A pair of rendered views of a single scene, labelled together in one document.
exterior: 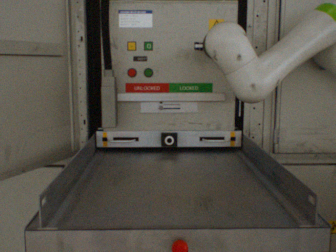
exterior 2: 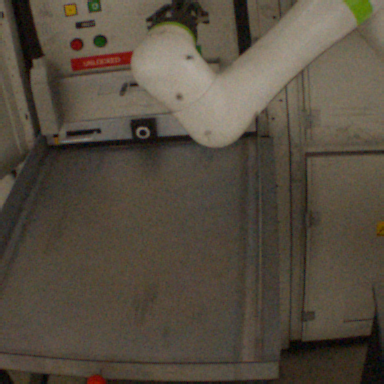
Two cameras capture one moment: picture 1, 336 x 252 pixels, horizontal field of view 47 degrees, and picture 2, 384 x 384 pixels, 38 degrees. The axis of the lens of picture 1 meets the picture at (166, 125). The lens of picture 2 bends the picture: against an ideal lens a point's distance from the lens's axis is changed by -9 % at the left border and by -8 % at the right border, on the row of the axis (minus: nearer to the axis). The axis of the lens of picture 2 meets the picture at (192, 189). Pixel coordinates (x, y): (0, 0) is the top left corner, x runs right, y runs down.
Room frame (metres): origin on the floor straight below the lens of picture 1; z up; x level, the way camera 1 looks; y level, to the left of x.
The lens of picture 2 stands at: (0.17, -0.34, 1.61)
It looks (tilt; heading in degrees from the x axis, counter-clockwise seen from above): 36 degrees down; 11
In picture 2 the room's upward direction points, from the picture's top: 8 degrees counter-clockwise
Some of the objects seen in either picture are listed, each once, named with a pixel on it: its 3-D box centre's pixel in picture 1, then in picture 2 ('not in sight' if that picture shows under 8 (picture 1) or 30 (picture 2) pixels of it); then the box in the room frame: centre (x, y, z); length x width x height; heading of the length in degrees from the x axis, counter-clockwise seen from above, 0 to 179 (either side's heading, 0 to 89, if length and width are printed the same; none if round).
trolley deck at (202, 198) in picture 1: (172, 187); (126, 243); (1.08, -0.02, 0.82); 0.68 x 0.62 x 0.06; 1
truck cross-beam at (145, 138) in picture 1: (168, 137); (146, 122); (1.44, -0.01, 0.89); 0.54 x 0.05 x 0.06; 91
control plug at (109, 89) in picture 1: (109, 102); (48, 96); (1.35, 0.20, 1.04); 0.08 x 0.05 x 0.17; 1
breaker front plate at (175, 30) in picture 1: (169, 70); (130, 34); (1.43, -0.01, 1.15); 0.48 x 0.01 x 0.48; 91
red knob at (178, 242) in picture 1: (179, 246); (97, 379); (0.72, -0.03, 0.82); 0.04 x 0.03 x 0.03; 1
